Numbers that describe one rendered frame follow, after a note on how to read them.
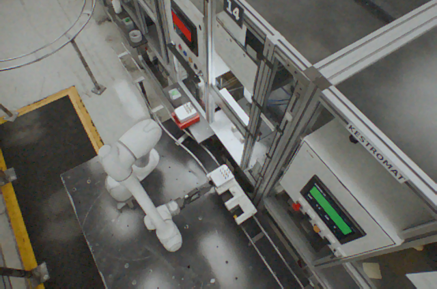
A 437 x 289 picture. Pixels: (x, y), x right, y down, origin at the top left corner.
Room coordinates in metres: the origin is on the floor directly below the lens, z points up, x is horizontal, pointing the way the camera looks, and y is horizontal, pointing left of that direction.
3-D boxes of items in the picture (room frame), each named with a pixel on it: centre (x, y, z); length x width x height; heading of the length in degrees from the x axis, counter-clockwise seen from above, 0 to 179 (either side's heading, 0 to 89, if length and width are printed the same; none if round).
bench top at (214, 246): (0.40, 0.26, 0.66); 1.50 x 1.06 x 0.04; 35
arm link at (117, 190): (0.61, 0.63, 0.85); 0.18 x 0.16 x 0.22; 141
